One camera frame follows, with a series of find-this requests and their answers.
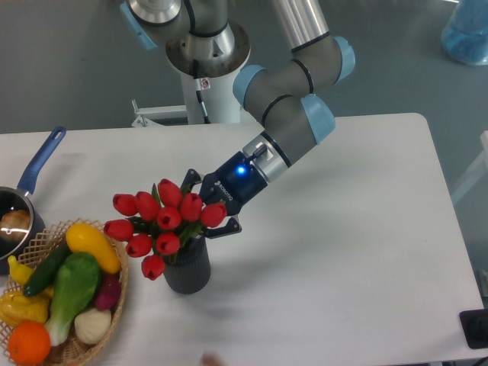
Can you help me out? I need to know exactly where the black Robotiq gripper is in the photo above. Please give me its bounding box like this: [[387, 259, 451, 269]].
[[181, 152, 268, 239]]

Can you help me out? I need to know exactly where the red tulip bouquet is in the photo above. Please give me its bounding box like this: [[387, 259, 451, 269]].
[[104, 178, 227, 281]]

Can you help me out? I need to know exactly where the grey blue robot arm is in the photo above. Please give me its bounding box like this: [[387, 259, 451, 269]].
[[120, 1, 355, 238]]

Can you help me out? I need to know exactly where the dark grey ribbed vase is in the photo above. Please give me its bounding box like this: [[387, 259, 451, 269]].
[[163, 236, 211, 294]]

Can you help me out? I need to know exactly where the yellow squash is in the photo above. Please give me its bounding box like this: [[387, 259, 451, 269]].
[[66, 223, 121, 275]]

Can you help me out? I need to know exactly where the purple red onion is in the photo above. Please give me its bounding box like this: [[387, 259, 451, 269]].
[[94, 274, 121, 310]]

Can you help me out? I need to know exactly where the green bok choy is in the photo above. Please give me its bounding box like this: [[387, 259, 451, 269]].
[[45, 252, 101, 347]]

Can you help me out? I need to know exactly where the green cucumber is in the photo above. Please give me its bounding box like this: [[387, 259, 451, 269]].
[[23, 240, 72, 297]]

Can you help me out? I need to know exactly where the white garlic bulb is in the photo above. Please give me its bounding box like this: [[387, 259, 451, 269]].
[[74, 307, 111, 345]]

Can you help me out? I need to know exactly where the woven wicker basket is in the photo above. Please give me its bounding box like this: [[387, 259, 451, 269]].
[[17, 218, 129, 365]]

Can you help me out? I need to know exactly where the brown bread roll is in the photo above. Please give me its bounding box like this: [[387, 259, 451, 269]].
[[1, 210, 31, 242]]

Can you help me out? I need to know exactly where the yellow banana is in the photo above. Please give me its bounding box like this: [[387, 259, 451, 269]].
[[7, 255, 34, 291]]

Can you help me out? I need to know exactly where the yellow gourd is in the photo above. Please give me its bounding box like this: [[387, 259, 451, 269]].
[[1, 291, 50, 328]]

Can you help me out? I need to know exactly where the orange fruit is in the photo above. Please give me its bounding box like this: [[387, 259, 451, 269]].
[[7, 321, 51, 365]]

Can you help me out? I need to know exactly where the black device at edge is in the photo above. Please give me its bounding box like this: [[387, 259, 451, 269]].
[[459, 309, 487, 349]]

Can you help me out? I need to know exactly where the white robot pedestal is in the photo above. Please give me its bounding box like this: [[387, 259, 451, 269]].
[[130, 21, 264, 128]]

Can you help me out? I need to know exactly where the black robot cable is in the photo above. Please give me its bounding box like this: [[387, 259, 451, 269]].
[[192, 59, 211, 124]]

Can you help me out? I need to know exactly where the blue handled saucepan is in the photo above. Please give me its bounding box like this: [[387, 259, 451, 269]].
[[1, 127, 66, 275]]

